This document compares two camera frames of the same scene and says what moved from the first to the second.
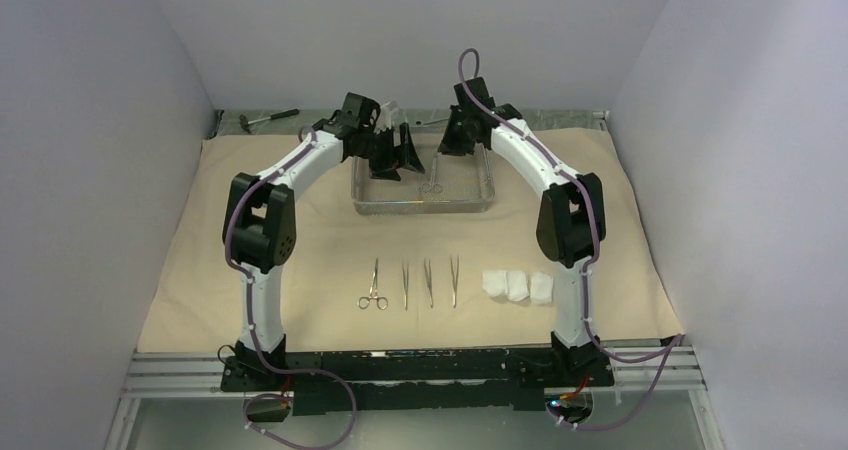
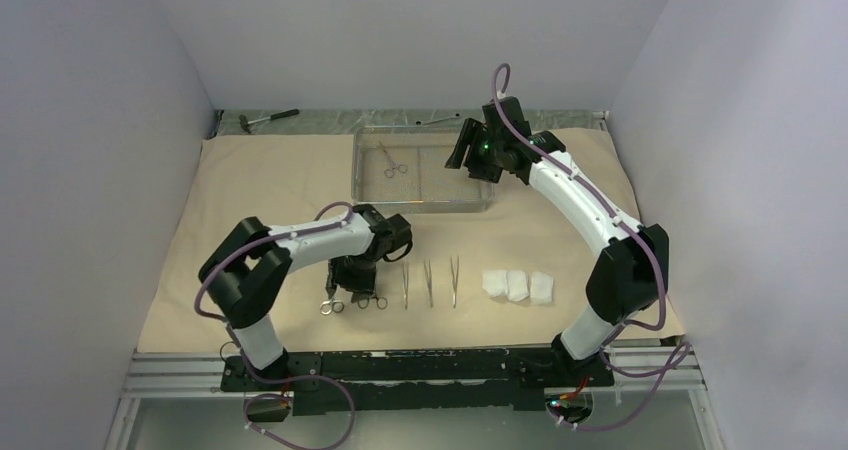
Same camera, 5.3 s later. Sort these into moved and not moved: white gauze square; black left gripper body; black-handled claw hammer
Moved: black left gripper body
Not moved: white gauze square; black-handled claw hammer
